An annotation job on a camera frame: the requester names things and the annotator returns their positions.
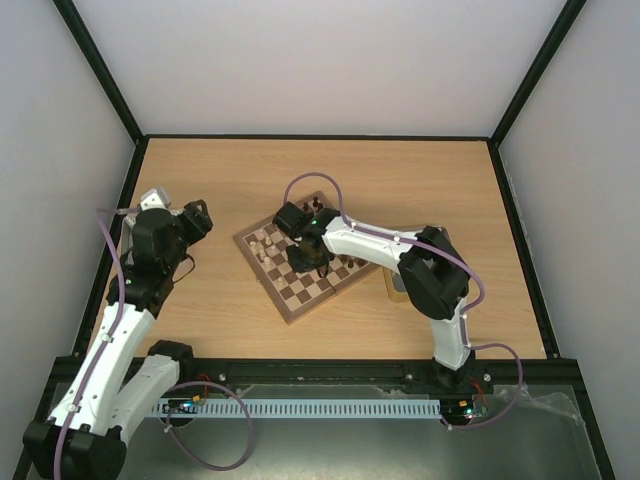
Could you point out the cream piece row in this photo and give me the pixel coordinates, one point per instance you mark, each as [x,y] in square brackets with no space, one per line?
[269,260]

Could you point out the dark chess piece row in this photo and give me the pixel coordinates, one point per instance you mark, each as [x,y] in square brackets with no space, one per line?
[315,207]

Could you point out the light blue cable duct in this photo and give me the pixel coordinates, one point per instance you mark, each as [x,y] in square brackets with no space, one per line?
[303,409]

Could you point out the silver metal tin box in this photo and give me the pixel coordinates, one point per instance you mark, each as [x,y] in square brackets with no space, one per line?
[395,287]

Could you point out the black aluminium frame rail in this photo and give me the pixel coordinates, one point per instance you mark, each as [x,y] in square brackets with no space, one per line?
[410,376]

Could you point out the wooden chess board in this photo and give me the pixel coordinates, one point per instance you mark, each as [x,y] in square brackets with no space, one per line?
[294,285]

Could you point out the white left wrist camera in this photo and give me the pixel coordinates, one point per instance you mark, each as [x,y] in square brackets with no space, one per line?
[155,198]

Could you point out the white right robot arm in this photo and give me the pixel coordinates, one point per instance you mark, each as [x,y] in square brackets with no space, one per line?
[434,276]

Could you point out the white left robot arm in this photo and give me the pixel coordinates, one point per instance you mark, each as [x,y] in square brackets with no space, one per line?
[86,435]

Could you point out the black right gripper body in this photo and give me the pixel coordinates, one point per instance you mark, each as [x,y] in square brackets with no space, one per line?
[304,255]

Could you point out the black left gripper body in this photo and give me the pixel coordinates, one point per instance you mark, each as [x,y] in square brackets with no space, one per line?
[198,227]

